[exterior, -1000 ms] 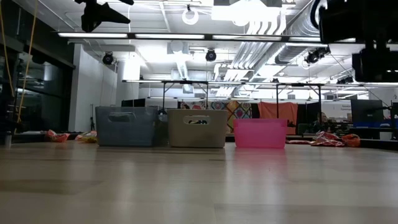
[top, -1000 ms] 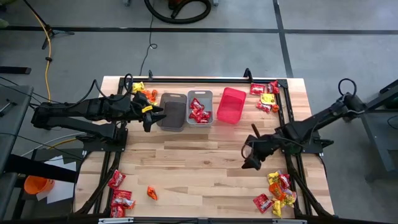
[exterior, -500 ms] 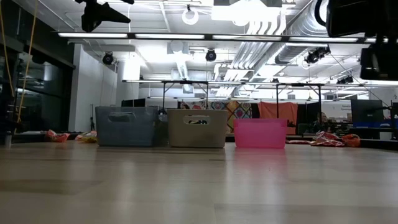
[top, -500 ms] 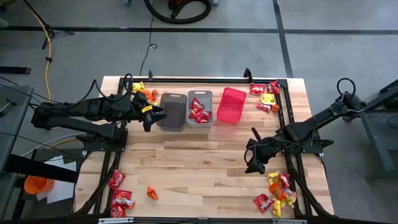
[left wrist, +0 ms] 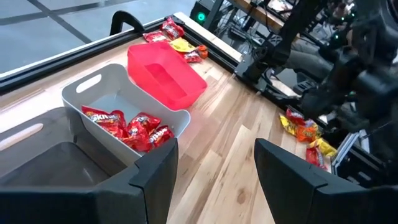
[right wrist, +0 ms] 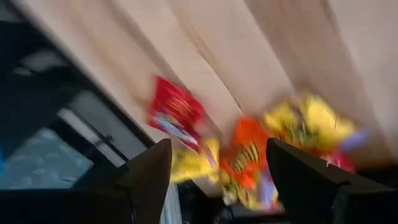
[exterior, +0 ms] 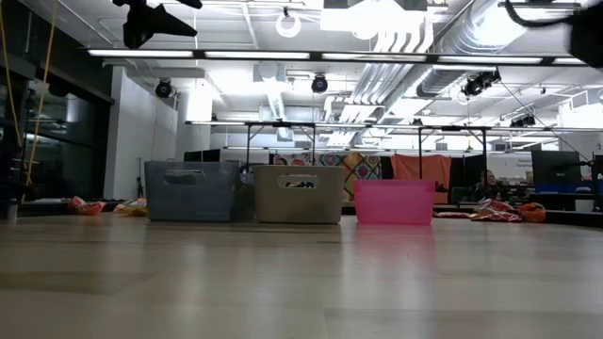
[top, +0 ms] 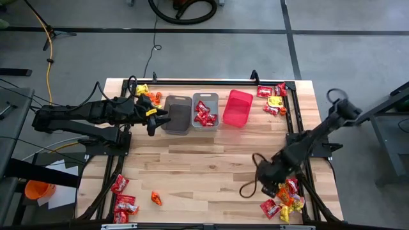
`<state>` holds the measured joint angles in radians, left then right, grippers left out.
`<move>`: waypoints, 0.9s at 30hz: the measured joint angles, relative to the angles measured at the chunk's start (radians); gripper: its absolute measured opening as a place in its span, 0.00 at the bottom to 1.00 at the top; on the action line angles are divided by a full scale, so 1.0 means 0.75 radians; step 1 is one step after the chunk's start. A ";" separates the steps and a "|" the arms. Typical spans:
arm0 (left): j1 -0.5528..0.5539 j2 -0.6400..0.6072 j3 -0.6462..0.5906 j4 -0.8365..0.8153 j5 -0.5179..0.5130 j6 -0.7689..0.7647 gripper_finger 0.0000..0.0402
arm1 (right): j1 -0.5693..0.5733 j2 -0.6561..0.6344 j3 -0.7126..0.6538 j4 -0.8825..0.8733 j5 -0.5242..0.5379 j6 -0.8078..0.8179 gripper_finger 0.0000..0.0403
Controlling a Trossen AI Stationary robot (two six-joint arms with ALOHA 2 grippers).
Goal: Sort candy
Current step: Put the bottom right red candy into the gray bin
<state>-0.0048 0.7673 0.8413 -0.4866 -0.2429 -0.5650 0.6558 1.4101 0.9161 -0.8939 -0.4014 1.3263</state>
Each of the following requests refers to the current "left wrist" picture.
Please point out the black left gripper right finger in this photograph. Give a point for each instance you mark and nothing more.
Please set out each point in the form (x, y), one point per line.
(326, 205)

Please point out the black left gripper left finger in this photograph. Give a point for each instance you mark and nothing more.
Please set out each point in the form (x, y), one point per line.
(93, 205)

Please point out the orange candy pack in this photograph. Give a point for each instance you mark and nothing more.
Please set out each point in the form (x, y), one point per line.
(202, 51)
(308, 132)

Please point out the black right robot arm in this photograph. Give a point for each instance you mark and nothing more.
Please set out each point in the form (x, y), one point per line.
(292, 28)

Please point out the brown plastic bin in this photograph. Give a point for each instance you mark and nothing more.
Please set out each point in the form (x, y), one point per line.
(56, 155)

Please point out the grey plastic bin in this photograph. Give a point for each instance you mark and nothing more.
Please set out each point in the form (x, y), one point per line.
(112, 93)

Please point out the wooden background table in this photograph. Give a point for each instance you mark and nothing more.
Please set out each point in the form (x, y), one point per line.
(258, 14)

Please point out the red plastic bin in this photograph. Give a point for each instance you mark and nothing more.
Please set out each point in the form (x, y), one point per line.
(161, 74)

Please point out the black box with green light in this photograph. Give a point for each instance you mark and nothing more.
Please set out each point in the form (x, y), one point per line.
(199, 9)

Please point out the silver metal bracket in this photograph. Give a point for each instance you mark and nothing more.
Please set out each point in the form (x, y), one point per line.
(343, 155)

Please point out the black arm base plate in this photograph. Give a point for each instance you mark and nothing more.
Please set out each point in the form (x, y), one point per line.
(245, 70)

